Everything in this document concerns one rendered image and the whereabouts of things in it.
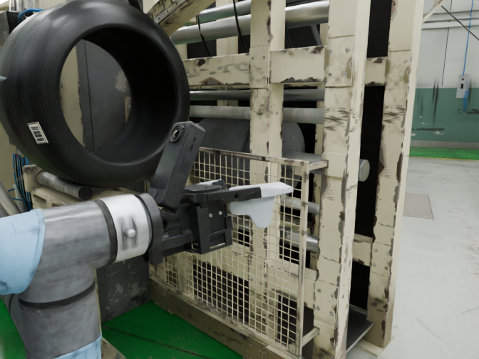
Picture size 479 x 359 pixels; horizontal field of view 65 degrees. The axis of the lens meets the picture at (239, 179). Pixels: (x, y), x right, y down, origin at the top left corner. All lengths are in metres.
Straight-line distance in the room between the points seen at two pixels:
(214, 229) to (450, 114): 9.82
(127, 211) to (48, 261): 0.09
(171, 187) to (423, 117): 9.81
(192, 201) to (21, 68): 0.79
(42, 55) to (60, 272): 0.82
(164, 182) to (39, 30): 0.80
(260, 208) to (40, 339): 0.29
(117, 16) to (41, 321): 0.99
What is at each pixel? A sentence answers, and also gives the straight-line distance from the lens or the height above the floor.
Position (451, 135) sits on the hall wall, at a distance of 10.25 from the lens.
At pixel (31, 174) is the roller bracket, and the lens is 1.55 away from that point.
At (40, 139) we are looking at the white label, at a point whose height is 1.08.
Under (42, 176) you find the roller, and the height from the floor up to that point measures 0.91.
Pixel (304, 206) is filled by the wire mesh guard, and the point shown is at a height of 0.86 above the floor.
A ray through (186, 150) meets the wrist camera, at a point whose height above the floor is 1.13.
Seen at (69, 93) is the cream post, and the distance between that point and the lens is 1.61.
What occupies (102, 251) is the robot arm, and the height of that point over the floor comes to 1.04.
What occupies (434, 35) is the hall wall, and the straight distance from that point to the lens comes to 10.33.
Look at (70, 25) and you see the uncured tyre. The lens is 1.20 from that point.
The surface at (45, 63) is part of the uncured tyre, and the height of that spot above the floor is 1.28.
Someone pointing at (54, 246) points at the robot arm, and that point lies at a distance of 0.40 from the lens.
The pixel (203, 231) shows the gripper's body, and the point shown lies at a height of 1.03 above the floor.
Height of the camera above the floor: 1.19
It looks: 12 degrees down
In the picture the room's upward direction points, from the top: straight up
